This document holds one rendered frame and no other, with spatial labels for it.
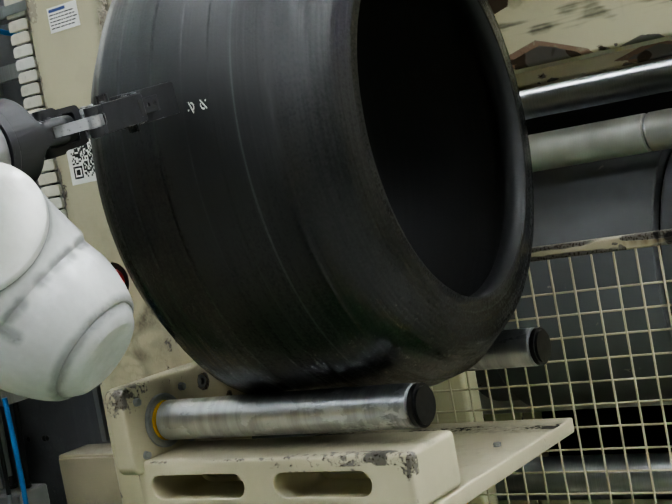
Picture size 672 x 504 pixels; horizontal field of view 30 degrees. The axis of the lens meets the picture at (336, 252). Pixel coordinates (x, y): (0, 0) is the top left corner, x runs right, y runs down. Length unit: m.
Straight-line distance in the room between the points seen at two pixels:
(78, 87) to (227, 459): 0.49
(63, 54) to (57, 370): 0.82
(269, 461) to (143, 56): 0.43
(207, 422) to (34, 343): 0.62
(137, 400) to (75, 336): 0.65
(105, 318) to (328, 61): 0.46
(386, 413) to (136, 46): 0.43
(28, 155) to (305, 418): 0.45
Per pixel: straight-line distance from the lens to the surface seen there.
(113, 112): 1.04
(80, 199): 1.55
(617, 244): 1.62
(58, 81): 1.56
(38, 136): 1.00
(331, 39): 1.17
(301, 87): 1.14
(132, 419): 1.41
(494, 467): 1.35
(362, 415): 1.25
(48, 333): 0.76
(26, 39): 1.61
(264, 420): 1.32
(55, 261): 0.78
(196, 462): 1.37
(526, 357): 1.47
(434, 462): 1.24
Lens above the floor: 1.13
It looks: 3 degrees down
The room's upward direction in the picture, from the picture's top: 10 degrees counter-clockwise
